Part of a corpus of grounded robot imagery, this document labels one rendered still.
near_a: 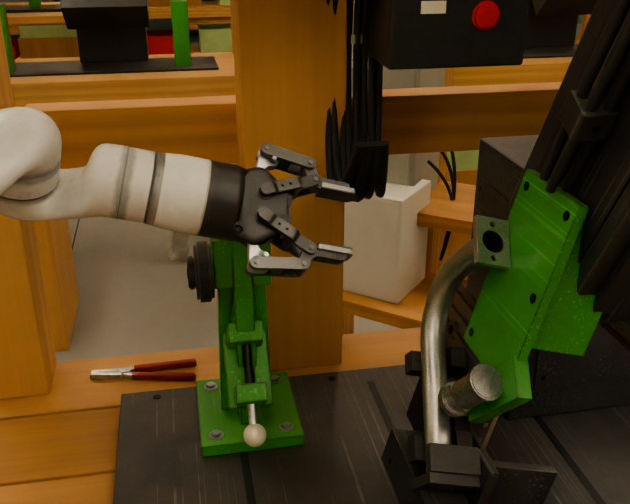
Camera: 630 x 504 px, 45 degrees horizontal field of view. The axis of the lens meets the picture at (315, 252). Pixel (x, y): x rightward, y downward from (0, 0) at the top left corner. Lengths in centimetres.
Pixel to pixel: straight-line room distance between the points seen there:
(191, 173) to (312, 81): 34
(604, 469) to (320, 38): 64
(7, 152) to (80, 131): 42
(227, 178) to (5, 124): 20
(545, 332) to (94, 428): 62
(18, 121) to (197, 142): 44
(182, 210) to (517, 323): 35
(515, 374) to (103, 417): 59
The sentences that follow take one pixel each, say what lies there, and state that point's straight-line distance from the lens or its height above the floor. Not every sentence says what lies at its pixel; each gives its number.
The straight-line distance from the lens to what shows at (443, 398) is 84.
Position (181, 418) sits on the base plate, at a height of 90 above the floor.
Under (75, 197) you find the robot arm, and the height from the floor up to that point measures 128.
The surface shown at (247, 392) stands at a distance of 93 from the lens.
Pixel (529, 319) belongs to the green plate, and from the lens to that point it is 78.
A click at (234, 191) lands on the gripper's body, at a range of 72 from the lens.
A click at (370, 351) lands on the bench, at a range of 123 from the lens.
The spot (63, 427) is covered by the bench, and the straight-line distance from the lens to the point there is 112.
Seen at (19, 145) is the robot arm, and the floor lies 134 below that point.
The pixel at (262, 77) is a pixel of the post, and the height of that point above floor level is 133.
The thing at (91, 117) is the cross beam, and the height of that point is 126.
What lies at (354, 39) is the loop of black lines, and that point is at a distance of 102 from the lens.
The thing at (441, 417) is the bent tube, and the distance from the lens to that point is 88.
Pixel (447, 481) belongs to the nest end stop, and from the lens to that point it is 85.
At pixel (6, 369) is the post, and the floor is 93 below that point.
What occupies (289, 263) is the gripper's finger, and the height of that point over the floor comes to 121.
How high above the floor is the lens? 152
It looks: 24 degrees down
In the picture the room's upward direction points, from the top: straight up
